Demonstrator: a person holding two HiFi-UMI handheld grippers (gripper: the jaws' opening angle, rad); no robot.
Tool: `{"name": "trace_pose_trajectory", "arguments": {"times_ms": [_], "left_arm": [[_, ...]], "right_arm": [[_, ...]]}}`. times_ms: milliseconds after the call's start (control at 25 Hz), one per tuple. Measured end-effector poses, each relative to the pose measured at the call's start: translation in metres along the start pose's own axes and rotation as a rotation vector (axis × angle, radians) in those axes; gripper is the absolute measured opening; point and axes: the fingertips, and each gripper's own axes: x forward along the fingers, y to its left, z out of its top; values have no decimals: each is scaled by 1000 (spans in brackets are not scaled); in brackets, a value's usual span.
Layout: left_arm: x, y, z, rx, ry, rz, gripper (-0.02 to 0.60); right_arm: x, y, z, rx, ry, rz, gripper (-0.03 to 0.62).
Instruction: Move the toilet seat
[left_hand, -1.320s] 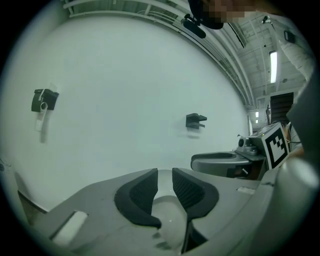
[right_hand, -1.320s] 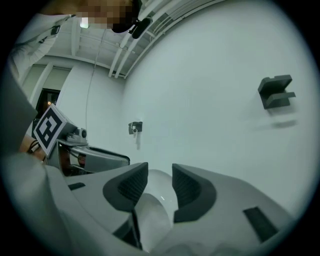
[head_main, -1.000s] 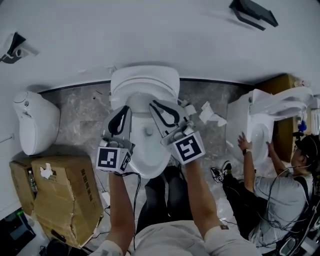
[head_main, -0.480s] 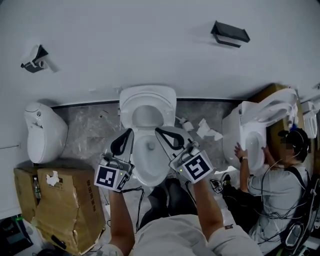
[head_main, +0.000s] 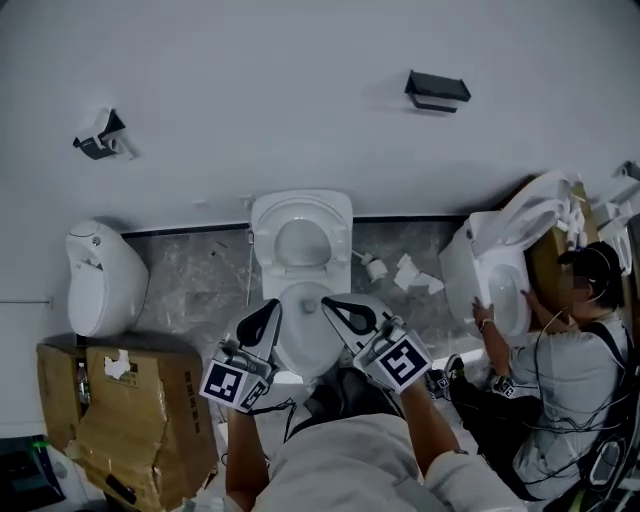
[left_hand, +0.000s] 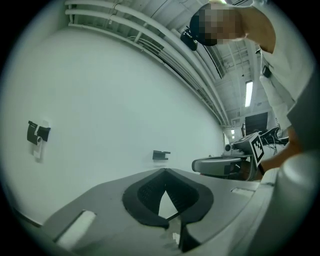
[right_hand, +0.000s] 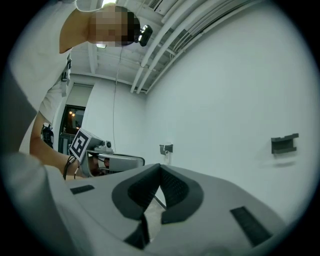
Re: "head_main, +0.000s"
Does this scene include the person's black trousers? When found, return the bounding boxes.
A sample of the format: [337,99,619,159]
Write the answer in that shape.
[284,367,407,444]

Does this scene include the egg-shaped white toilet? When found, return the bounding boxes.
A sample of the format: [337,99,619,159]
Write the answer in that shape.
[64,219,151,338]

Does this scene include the thin metal wall rod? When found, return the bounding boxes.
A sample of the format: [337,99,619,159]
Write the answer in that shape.
[0,296,56,308]

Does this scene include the person's left forearm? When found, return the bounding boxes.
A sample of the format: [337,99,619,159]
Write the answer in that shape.
[224,404,272,512]

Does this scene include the person's white shirt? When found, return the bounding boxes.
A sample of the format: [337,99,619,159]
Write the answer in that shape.
[184,412,527,512]

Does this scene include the black wall fixture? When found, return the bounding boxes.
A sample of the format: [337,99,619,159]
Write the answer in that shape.
[72,107,127,162]

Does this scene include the crumpled white paper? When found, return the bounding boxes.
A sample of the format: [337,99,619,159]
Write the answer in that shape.
[392,253,446,294]

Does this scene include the person's right forearm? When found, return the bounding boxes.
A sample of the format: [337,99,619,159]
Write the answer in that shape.
[399,382,464,477]

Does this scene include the plain cardboard box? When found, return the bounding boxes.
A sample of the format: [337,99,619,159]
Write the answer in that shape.
[519,178,601,332]

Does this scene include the white plastic pipe fitting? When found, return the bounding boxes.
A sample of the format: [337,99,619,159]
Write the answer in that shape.
[351,249,389,282]

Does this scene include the square-backed white toilet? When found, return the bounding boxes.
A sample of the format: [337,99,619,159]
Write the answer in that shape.
[438,171,584,347]

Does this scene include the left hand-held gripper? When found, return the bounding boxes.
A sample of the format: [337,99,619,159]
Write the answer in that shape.
[198,297,285,415]

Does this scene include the black wall shelf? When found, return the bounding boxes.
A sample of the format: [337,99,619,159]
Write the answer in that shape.
[403,68,473,114]

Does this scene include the white toilet bowl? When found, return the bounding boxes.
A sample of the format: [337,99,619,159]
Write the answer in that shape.
[259,269,354,381]

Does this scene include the clear plastic water bottle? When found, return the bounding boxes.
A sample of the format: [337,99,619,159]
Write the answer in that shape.
[75,362,93,407]

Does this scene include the open cardboard box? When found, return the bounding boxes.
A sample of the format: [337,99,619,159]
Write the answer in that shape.
[36,342,89,452]

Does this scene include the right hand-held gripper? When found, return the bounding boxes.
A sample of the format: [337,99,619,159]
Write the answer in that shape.
[319,293,435,395]

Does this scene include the black electronic equipment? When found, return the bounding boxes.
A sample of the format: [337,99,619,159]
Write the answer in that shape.
[0,434,69,512]

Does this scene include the torn cardboard box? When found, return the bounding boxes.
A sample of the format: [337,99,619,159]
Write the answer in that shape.
[64,344,220,512]

